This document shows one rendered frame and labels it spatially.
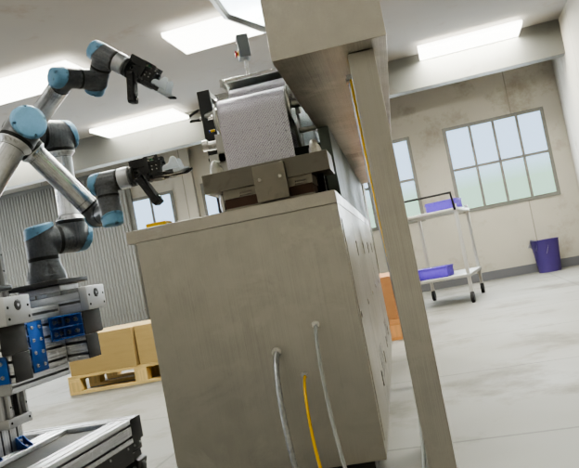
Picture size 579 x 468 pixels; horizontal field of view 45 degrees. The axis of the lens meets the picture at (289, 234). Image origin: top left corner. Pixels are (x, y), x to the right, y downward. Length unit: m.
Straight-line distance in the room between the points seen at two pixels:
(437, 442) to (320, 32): 0.91
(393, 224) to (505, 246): 8.47
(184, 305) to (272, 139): 0.64
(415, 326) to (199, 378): 0.84
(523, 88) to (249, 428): 8.50
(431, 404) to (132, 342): 4.44
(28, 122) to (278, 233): 0.90
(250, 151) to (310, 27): 0.90
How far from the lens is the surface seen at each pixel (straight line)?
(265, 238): 2.09
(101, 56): 2.66
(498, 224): 9.98
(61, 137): 2.96
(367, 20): 1.55
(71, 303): 2.79
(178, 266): 2.16
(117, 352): 5.90
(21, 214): 11.99
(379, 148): 1.56
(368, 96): 1.58
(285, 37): 1.56
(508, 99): 10.16
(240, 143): 2.39
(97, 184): 2.50
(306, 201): 2.07
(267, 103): 2.40
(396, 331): 5.42
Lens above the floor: 0.70
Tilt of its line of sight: 3 degrees up
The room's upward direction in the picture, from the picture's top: 11 degrees counter-clockwise
